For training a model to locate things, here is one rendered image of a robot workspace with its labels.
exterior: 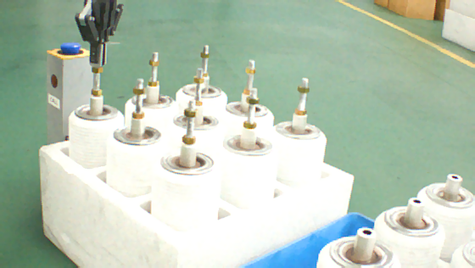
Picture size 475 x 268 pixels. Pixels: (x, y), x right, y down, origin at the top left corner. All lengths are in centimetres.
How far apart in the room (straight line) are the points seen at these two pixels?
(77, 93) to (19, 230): 29
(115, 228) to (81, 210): 10
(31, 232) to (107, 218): 28
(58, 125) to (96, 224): 29
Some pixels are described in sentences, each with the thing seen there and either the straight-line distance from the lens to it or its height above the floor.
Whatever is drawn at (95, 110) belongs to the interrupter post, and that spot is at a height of 26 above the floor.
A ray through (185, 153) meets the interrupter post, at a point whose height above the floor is 27.
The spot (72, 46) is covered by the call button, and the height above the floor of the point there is 33.
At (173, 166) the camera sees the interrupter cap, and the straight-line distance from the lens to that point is 83.
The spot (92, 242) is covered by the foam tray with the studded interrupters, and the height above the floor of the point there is 8.
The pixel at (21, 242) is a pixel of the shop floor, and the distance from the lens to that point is 114.
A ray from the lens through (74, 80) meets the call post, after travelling 115.
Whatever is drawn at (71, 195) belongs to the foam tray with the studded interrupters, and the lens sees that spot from 100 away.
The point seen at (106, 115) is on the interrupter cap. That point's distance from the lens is 101.
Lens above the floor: 60
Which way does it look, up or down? 21 degrees down
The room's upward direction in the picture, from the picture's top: 6 degrees clockwise
